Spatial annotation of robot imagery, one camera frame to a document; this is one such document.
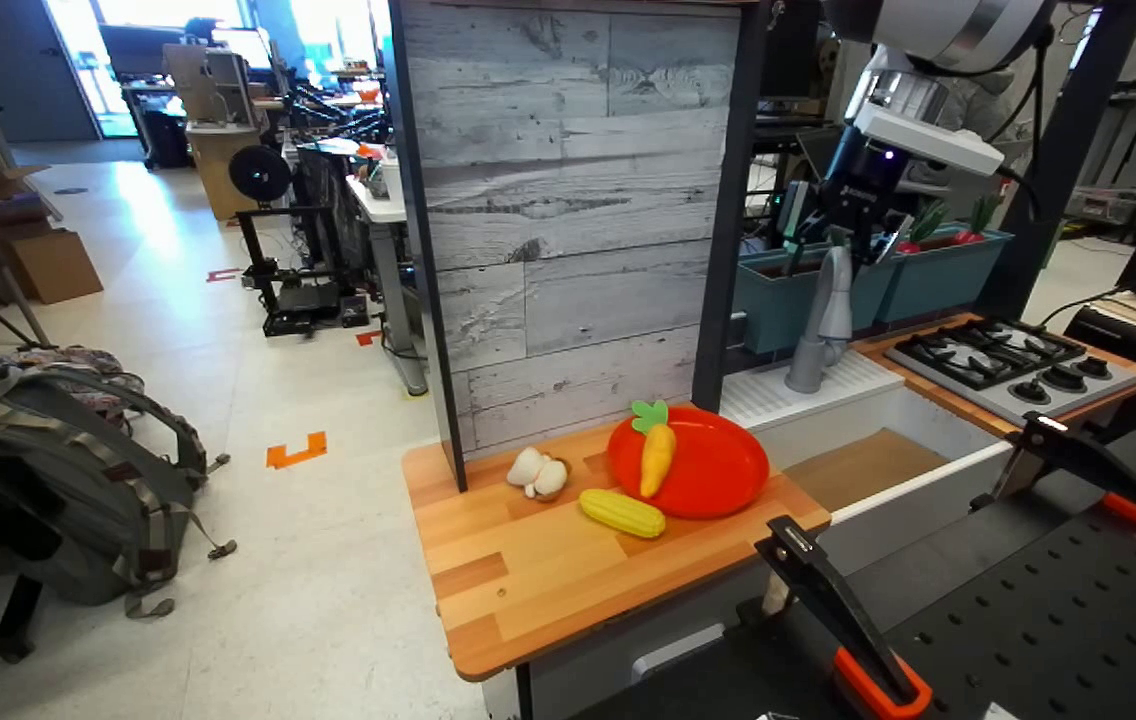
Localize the brown white plush toy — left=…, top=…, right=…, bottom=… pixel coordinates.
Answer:
left=509, top=449, right=570, bottom=500

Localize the grey toy tap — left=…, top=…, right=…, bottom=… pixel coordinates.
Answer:
left=786, top=243, right=851, bottom=397

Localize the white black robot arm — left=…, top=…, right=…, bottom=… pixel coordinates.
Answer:
left=822, top=0, right=1054, bottom=177

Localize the wooden toy kitchen counter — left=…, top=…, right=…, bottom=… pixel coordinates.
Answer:
left=400, top=307, right=1136, bottom=684

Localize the teal toy bin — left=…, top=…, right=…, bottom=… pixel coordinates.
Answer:
left=733, top=233, right=1012, bottom=355

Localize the toy kitchen sink basin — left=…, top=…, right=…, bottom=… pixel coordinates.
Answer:
left=721, top=355, right=1012, bottom=523

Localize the toy stove top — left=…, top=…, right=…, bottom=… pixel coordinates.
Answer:
left=886, top=321, right=1136, bottom=425

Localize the orange plush carrot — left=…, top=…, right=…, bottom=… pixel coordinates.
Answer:
left=631, top=402, right=677, bottom=495

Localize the yellow plush corn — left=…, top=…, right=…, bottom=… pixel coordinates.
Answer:
left=574, top=488, right=665, bottom=539

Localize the red plush plate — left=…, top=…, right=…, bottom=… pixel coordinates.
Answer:
left=652, top=404, right=772, bottom=522

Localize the grey wood backdrop panel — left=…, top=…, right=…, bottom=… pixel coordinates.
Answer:
left=392, top=0, right=759, bottom=464

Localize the left orange black clamp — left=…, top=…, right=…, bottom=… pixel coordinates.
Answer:
left=755, top=517, right=936, bottom=720

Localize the orange black clamp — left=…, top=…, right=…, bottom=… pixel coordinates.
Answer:
left=755, top=517, right=936, bottom=720
left=1012, top=411, right=1136, bottom=528

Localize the right orange black clamp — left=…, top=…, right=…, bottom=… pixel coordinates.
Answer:
left=1012, top=411, right=1136, bottom=528

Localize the grey backpack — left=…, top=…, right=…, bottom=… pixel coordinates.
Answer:
left=0, top=347, right=235, bottom=665

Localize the cardboard box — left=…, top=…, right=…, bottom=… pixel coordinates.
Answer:
left=9, top=230, right=99, bottom=306

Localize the black perforated breadboard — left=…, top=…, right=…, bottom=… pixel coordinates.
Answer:
left=583, top=434, right=1136, bottom=720

